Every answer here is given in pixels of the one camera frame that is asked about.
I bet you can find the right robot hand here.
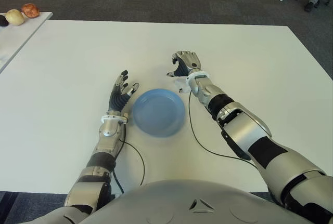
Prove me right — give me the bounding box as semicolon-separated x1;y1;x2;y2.
166;50;203;78

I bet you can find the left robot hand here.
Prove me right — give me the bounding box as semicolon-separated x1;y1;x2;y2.
109;70;140;112

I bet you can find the white charger block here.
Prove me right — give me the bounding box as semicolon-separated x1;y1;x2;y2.
173;76;191;94

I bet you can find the blue plastic plate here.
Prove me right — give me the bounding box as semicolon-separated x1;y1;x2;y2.
132;88;186;138

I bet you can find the white side table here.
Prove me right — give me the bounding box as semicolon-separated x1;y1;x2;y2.
0;12;54;73

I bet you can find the grey robot torso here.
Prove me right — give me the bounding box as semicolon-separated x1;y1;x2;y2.
85;179;310;224

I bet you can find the red-brown fruit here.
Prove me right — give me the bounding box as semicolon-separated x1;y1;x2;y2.
21;3;40;18

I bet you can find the pale yellow fruit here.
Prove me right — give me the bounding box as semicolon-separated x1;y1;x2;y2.
5;9;26;26

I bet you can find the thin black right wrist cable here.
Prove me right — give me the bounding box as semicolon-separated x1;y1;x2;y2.
188;91;259;169

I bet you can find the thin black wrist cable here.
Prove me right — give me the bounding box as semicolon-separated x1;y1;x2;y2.
120;140;146;186
188;91;259;169

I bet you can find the thin black left wrist cable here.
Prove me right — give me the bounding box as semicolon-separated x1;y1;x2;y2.
120;140;146;186

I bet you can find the thick dark left arm cable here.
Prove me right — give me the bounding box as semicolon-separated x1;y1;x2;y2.
111;168;125;194

